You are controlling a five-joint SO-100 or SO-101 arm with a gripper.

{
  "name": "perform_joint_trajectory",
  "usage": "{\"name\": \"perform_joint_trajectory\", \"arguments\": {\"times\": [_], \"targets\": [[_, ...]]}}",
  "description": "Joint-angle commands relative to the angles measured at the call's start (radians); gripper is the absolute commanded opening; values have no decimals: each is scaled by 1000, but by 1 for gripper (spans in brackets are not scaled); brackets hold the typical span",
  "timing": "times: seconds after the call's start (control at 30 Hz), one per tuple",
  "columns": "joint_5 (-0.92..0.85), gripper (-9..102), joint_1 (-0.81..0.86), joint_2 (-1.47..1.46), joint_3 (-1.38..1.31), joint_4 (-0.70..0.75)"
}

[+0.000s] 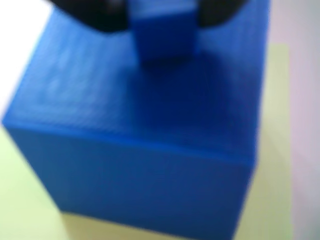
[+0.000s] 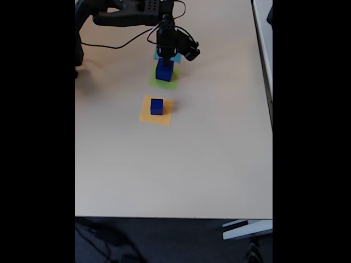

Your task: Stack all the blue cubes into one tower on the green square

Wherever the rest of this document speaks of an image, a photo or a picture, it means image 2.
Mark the dark blue chair back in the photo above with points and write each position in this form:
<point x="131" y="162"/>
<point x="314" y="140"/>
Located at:
<point x="270" y="15"/>

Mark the medium blue cube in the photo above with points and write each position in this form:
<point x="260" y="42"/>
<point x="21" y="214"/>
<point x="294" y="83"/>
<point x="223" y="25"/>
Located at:
<point x="157" y="108"/>

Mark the blue paper square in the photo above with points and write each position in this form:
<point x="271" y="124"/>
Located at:
<point x="177" y="58"/>

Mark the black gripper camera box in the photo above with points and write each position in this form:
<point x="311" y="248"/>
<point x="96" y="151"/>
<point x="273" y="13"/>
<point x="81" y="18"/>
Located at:
<point x="190" y="50"/>

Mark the large blue cube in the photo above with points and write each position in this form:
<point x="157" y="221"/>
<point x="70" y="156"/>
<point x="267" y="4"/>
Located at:
<point x="164" y="72"/>

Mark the white table foot bar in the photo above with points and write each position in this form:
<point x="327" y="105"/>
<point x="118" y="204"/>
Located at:
<point x="246" y="230"/>

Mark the green paper square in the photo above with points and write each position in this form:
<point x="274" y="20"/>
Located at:
<point x="175" y="83"/>

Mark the orange paper square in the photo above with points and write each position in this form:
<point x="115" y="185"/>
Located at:
<point x="167" y="119"/>

